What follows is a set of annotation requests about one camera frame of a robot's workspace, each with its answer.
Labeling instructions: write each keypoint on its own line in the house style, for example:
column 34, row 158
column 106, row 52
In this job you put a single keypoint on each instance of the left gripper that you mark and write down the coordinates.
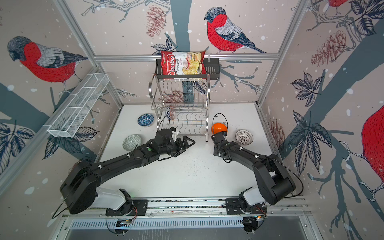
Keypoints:
column 181, row 148

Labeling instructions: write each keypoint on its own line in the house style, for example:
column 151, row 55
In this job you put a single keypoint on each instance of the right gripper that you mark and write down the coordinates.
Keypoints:
column 215, row 151

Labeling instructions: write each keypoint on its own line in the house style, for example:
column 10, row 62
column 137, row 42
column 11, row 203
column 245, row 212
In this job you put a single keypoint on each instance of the stainless steel dish rack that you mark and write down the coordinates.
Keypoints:
column 189, row 96

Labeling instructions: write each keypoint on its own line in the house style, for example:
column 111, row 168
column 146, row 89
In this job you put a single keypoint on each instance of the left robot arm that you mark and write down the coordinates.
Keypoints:
column 79, row 189

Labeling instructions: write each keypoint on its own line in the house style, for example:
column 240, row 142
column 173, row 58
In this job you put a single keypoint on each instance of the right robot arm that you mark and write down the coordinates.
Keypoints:
column 274, row 181

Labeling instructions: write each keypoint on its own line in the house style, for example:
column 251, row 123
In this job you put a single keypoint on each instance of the orange plastic bowl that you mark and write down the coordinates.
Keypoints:
column 219, row 128

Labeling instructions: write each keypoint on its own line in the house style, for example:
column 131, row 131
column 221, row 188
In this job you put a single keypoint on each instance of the dark blue patterned bowl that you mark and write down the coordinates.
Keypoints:
column 146, row 120

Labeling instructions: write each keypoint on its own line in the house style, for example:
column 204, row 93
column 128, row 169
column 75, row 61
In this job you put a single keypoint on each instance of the red cassava chips bag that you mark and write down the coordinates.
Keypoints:
column 182, row 63

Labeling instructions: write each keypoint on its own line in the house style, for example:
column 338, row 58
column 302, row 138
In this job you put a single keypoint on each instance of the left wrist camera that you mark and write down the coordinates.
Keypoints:
column 169, row 135

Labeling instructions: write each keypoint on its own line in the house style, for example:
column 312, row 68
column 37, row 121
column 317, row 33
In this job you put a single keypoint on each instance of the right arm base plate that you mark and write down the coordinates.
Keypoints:
column 236, row 206

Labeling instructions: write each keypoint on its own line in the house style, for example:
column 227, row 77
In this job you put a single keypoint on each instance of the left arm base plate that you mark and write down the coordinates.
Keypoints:
column 135, row 207

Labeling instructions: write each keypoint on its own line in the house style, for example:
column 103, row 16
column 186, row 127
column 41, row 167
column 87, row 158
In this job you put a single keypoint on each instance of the black wall basket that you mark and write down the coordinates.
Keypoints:
column 212, row 67

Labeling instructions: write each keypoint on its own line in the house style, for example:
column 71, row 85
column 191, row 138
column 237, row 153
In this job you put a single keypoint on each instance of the aluminium front rail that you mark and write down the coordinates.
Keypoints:
column 195, row 207

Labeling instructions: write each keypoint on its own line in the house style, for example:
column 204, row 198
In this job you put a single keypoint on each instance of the white wire mesh shelf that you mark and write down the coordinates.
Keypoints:
column 71, row 118

